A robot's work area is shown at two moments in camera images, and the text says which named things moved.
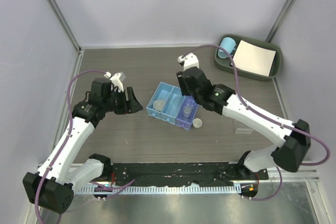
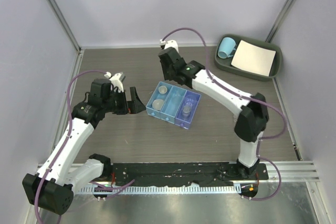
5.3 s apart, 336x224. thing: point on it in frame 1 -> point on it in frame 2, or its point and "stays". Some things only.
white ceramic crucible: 197,123 -> 163,89
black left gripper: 130,106 stays
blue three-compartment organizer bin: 168,105 stays
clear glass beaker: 189,102 stays
